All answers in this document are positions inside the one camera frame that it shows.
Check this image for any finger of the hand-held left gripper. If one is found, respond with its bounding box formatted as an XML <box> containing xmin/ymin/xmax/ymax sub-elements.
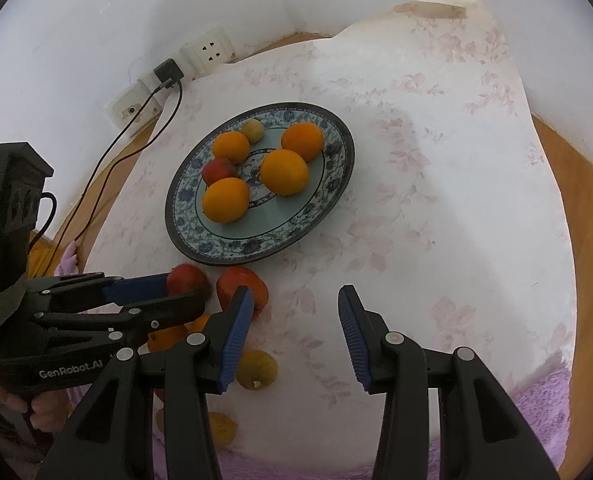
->
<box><xmin>26</xmin><ymin>272</ymin><xmax>170</xmax><ymax>311</ymax></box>
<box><xmin>34</xmin><ymin>294</ymin><xmax>210</xmax><ymax>348</ymax></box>

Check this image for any red pear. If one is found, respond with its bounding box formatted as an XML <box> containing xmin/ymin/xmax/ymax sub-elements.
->
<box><xmin>166</xmin><ymin>263</ymin><xmax>211</xmax><ymax>301</ymax></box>
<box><xmin>201</xmin><ymin>157</ymin><xmax>238</xmax><ymax>186</ymax></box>
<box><xmin>216</xmin><ymin>266</ymin><xmax>268</xmax><ymax>316</ymax></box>

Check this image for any white floral table cover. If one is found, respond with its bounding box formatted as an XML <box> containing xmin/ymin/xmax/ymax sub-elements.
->
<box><xmin>79</xmin><ymin>0</ymin><xmax>577</xmax><ymax>480</ymax></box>

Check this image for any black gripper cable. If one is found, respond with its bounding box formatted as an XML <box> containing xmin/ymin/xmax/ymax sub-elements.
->
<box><xmin>36</xmin><ymin>191</ymin><xmax>58</xmax><ymax>235</ymax></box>

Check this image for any white gold-patterned coax socket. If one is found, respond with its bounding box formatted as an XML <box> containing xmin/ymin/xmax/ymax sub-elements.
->
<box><xmin>104</xmin><ymin>85</ymin><xmax>164</xmax><ymax>133</ymax></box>

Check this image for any black wall charger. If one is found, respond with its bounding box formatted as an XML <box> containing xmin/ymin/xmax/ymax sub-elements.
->
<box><xmin>154</xmin><ymin>59</ymin><xmax>185</xmax><ymax>86</ymax></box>

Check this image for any small yellow-green citrus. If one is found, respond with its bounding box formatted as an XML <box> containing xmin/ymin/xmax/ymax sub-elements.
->
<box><xmin>240</xmin><ymin>118</ymin><xmax>265</xmax><ymax>143</ymax></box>
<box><xmin>207</xmin><ymin>411</ymin><xmax>238</xmax><ymax>448</ymax></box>
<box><xmin>235</xmin><ymin>350</ymin><xmax>278</xmax><ymax>391</ymax></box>

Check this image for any purple towel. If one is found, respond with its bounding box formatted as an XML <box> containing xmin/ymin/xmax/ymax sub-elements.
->
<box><xmin>59</xmin><ymin>240</ymin><xmax>575</xmax><ymax>480</ymax></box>

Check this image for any white socket plate with charger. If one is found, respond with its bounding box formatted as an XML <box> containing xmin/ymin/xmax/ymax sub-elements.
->
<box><xmin>137</xmin><ymin>57</ymin><xmax>197</xmax><ymax>111</ymax></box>

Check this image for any person's left hand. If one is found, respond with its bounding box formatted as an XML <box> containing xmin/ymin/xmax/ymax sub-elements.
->
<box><xmin>0</xmin><ymin>382</ymin><xmax>74</xmax><ymax>433</ymax></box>

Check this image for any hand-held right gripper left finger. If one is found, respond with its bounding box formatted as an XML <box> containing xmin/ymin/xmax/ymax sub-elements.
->
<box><xmin>36</xmin><ymin>286</ymin><xmax>254</xmax><ymax>480</ymax></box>

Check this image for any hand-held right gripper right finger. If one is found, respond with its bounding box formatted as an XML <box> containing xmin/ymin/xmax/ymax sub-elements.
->
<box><xmin>339</xmin><ymin>285</ymin><xmax>560</xmax><ymax>480</ymax></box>

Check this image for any white power socket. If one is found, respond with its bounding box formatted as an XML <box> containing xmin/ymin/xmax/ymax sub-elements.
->
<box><xmin>182</xmin><ymin>27</ymin><xmax>237</xmax><ymax>77</ymax></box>

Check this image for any blue floral patterned plate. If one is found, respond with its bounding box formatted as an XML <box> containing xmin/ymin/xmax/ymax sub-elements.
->
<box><xmin>165</xmin><ymin>102</ymin><xmax>356</xmax><ymax>267</ymax></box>

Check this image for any large yellow-orange orange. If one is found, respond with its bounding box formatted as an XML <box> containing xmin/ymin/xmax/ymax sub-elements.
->
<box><xmin>259</xmin><ymin>148</ymin><xmax>310</xmax><ymax>196</ymax></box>

